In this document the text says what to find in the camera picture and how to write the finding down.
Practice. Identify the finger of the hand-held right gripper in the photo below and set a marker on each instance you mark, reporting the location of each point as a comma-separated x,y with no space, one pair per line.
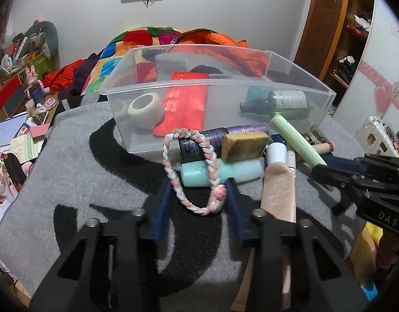
339,164
329,177

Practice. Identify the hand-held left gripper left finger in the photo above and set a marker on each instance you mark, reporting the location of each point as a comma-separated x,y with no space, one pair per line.
162,211

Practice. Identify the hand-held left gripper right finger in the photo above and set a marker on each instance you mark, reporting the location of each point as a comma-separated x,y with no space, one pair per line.
237,214

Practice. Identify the pastel braided headband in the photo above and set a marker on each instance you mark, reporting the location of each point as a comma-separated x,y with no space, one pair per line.
219,191

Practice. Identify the beige cosmetic tube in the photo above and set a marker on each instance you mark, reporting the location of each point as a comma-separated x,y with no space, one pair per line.
279,191

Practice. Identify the light green tube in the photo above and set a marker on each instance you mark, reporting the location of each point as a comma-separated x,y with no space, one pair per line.
297,139

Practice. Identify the clear plastic bin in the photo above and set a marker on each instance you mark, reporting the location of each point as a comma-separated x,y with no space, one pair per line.
219,104

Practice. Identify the beige concealer stick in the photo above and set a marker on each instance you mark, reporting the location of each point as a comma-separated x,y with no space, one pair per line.
323,147

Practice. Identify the small white tube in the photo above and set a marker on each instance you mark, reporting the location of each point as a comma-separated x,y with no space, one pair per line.
291,160

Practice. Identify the mint green bottle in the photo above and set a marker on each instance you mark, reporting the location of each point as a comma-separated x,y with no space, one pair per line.
245,170

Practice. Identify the yellow cloth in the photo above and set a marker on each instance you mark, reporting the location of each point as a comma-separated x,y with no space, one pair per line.
367,253

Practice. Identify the cream suitcase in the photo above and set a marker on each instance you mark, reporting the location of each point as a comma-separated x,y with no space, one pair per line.
378,136

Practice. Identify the dark blue box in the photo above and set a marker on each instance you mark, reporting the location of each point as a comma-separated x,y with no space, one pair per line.
279,139

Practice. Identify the brown sponge block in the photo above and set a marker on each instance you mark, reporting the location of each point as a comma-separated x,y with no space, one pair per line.
245,146

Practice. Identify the dark purple bottle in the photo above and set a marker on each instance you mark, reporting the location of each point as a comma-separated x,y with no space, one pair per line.
194,146

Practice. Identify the dark green bottle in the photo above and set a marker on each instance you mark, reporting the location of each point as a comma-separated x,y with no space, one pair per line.
290,100

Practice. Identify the white printed board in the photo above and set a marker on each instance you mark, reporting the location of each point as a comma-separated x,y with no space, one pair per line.
365,87

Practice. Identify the grey black patterned blanket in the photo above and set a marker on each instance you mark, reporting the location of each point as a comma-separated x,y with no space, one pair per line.
89,169

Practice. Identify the black shelf bag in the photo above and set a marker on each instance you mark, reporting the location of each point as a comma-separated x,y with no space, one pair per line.
347,66

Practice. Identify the white bandage roll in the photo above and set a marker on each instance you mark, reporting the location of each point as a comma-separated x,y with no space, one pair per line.
150,112

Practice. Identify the red packet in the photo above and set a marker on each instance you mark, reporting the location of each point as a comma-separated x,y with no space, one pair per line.
183,104

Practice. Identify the wooden shelf unit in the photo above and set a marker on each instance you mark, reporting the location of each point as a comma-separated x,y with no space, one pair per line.
352,48

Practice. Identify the wooden door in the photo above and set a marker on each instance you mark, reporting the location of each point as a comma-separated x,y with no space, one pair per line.
323,22

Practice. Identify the white cloth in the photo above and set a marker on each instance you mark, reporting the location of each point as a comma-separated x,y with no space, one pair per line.
362,22

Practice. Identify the pink card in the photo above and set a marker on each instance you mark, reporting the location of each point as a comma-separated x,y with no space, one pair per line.
39,131

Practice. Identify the pale green packet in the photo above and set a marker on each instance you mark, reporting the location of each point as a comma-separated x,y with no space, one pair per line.
25,148

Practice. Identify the colourful patchwork blanket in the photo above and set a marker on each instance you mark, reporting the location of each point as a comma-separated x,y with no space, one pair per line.
105,68

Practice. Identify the dark purple garment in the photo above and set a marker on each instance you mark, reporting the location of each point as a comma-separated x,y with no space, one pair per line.
84,78

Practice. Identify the pink round case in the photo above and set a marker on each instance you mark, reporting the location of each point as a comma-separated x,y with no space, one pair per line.
51,103

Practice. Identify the red garment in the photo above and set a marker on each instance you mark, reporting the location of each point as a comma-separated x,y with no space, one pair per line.
66,71

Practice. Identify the beige cup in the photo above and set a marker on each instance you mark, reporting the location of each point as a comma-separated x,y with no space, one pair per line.
29,104

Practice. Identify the orange puffer jacket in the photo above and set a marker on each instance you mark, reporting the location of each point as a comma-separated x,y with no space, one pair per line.
219,39

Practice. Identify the white blue booklet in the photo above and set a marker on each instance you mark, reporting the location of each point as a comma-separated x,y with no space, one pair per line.
7,130

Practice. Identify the pink bunny bottle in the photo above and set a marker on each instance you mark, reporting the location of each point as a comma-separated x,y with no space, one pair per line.
35,84

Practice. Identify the green cardboard box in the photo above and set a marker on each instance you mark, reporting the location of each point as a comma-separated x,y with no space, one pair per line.
33,63

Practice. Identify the red box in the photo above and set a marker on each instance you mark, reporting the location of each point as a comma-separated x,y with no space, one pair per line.
4,92

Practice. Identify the grey plush toy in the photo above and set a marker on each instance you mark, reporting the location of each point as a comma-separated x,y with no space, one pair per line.
45,34

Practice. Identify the white plush toy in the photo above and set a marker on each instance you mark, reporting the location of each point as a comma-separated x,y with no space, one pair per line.
6,63

